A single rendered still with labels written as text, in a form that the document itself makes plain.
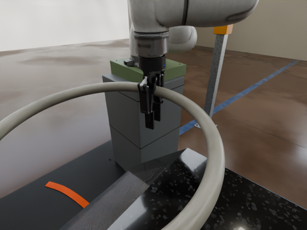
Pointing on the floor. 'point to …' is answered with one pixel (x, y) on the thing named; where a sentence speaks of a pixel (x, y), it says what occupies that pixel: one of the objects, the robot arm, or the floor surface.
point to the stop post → (216, 67)
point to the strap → (68, 193)
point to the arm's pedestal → (174, 130)
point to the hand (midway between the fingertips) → (153, 116)
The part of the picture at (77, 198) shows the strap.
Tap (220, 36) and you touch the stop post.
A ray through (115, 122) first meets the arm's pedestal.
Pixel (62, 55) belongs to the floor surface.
